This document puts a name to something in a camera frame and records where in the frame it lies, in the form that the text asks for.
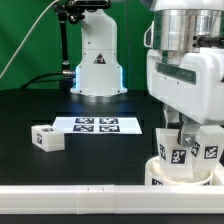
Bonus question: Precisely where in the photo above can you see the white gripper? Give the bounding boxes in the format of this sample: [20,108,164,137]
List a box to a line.
[144,24,224,146]

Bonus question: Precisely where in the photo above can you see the white round stool seat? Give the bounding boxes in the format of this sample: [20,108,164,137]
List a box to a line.
[144,156,213,186]

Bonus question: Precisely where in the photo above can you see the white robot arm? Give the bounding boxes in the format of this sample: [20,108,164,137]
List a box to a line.
[72,0,224,130]

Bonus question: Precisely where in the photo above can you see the paper sheet with markers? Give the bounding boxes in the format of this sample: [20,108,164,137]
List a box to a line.
[53,117,142,135]

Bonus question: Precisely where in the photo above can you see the white right barrier rail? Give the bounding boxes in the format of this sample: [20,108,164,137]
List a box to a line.
[213,164,224,186]

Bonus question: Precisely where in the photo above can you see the white barrier rail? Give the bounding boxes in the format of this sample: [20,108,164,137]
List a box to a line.
[213,164,224,186]
[0,185,224,215]

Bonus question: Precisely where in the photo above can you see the white front barrier rail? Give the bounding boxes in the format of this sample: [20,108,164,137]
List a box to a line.
[0,185,224,215]

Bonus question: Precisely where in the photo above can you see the black cables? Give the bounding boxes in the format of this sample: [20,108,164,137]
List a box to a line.
[19,71,66,90]

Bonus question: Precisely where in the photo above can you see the black camera on mount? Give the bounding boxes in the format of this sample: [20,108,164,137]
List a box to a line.
[66,0,111,9]

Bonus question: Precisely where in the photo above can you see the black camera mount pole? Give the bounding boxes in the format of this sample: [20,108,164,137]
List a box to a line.
[54,3,75,92]

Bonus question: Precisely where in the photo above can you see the white cable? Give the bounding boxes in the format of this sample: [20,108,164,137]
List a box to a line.
[0,0,61,80]

